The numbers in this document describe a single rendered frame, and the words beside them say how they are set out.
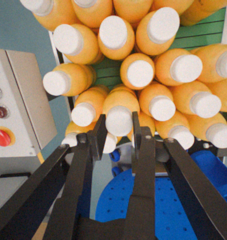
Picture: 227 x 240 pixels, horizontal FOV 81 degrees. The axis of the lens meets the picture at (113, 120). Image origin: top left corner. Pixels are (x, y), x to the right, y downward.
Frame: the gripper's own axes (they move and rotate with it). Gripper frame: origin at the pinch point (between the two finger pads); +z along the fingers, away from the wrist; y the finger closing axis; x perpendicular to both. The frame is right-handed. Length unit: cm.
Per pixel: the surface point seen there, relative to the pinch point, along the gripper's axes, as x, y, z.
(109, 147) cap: -6.7, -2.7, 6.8
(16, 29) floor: 49, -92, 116
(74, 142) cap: -4.9, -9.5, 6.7
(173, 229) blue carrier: -22.9, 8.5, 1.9
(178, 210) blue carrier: -22.9, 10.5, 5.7
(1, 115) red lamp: 2.0, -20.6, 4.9
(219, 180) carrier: -99, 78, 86
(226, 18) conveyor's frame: 15.7, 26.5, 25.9
